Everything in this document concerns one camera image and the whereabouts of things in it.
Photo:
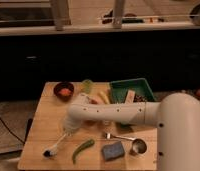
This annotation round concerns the metal measuring cup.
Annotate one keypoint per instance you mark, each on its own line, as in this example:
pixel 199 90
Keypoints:
pixel 138 146

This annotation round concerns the white black dish brush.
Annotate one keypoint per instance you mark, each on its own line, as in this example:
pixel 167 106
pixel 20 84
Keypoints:
pixel 52 150

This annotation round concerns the orange bowl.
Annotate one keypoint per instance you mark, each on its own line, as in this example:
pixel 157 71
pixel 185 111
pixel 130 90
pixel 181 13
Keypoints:
pixel 92 101

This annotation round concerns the dark grape bunch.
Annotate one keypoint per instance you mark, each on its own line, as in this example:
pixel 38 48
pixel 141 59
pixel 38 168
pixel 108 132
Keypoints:
pixel 139 98

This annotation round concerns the green plastic tray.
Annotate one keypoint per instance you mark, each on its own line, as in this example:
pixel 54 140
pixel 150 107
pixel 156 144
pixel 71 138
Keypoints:
pixel 121 91

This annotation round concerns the dark red bowl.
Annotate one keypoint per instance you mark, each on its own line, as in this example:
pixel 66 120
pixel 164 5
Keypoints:
pixel 60 86

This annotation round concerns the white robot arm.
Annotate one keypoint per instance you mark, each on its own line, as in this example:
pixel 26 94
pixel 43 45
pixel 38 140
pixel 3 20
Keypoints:
pixel 176 117

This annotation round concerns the yellow banana piece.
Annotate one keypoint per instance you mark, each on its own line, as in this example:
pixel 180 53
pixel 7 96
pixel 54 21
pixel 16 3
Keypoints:
pixel 104 97

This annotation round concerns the green chili pepper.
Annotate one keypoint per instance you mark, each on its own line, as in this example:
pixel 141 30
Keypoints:
pixel 82 147

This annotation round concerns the orange fruit in bowl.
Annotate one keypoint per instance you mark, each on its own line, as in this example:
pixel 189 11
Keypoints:
pixel 65 92

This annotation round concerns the wooden block in tray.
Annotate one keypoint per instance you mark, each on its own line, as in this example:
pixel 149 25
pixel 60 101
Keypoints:
pixel 130 96

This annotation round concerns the green translucent cup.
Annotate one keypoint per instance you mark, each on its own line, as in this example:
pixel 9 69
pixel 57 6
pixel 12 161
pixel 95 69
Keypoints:
pixel 87 85

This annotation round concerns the blue sponge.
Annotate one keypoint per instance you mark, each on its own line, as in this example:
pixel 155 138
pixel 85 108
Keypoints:
pixel 113 151

